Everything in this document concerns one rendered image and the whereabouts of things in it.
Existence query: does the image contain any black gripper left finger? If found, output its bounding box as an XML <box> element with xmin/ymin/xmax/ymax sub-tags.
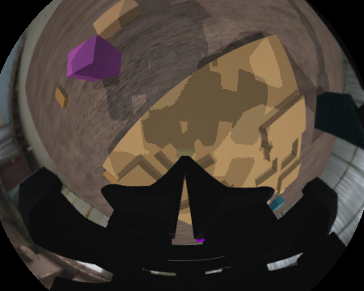
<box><xmin>101</xmin><ymin>155</ymin><xmax>186</xmax><ymax>239</ymax></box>

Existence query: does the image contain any teal block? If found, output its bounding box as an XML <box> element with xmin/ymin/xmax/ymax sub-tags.
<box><xmin>269</xmin><ymin>196</ymin><xmax>285</xmax><ymax>211</ymax></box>

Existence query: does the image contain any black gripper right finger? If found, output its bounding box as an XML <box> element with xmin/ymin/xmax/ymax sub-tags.
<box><xmin>185</xmin><ymin>155</ymin><xmax>275</xmax><ymax>239</ymax></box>

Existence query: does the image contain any tan puzzle board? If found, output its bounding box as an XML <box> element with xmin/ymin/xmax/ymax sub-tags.
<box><xmin>102</xmin><ymin>33</ymin><xmax>306</xmax><ymax>193</ymax></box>

